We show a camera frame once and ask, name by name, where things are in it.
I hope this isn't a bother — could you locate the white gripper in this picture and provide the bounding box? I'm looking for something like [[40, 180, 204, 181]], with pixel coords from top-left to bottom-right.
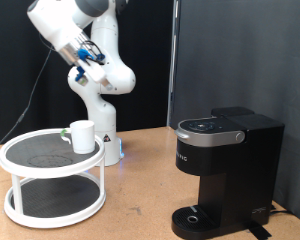
[[79, 56, 115, 92]]

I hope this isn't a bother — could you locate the white ceramic mug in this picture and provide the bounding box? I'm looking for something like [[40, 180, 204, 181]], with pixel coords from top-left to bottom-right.
[[59, 119, 97, 155]]

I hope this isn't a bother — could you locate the black Keurig coffee machine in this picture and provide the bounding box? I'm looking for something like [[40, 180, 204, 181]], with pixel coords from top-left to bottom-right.
[[171, 106, 286, 240]]

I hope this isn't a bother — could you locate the grey vertical metal pole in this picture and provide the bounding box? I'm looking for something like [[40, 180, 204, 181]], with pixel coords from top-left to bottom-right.
[[167, 0, 181, 128]]

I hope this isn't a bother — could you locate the white two-tier turntable rack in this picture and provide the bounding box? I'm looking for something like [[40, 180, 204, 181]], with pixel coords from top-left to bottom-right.
[[0, 127, 108, 230]]

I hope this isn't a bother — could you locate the black fabric backdrop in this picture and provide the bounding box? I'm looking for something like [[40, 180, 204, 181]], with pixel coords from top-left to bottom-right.
[[0, 0, 175, 145]]

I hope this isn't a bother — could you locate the grey fabric backdrop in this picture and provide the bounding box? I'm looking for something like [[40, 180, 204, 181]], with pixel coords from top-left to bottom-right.
[[171, 0, 300, 226]]

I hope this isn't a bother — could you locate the blue mounted wrist camera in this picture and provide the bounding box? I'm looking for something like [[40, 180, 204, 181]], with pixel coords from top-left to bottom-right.
[[74, 65, 89, 86]]

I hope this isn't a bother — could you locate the blue cable clip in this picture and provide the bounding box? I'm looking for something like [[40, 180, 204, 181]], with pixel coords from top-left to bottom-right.
[[76, 48, 106, 65]]

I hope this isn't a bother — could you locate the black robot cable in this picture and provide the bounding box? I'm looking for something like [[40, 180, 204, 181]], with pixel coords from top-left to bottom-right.
[[0, 31, 107, 157]]

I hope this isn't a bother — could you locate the black machine power cord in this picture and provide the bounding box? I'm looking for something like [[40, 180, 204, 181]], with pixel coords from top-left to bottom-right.
[[269, 204, 293, 216]]

